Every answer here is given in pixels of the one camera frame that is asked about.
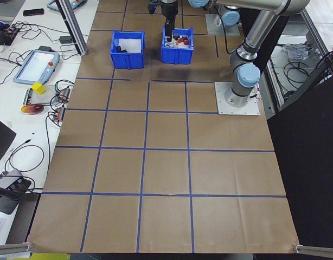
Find blue bin with black parts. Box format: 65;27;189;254
109;29;145;70

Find black button box device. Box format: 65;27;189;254
9;177;32;194

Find white flat pad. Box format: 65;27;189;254
30;93;53;106

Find black cables in frame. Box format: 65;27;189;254
283;61;311;87

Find black circuit board with wires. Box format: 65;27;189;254
0;25;21;46

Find tangled black desk cables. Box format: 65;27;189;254
8;23;83;67

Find black frame cover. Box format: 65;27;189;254
238;8;303;74
266;70;333;249

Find crumpled white plastic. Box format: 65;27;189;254
281;44;310;62

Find orange red disc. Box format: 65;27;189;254
21;105;44;116

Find coiled black cable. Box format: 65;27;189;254
3;139;45;174

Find light blue teach pendant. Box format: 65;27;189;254
12;49;61;86
46;0;88;11

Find white square base plate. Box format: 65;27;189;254
205;13;241;36
214;81;261;116

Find aluminium profile bar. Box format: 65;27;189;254
292;243;333;257
0;242;34;258

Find black flat mat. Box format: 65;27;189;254
0;115;17;170

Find grey hub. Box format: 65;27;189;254
0;169;24;192

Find silver metal box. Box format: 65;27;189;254
22;88;34;106

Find grey desktop device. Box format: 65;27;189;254
0;192;20;216

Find silver metal frame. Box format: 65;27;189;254
264;0;333;112

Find yellow cube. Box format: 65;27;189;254
30;82;46;95

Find long black desk cable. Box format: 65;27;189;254
25;109;64;194

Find orange black cable adapter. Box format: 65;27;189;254
55;86;72;102
50;106;66;123

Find black smartphone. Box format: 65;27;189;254
23;8;45;17

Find aluminium frame post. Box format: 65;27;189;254
54;0;90;56

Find blue bin with buttons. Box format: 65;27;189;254
160;25;195;66

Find yellow green item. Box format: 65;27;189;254
6;252;70;260

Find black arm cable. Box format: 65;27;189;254
215;4;239;55

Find white side desk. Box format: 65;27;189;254
0;0;99;244

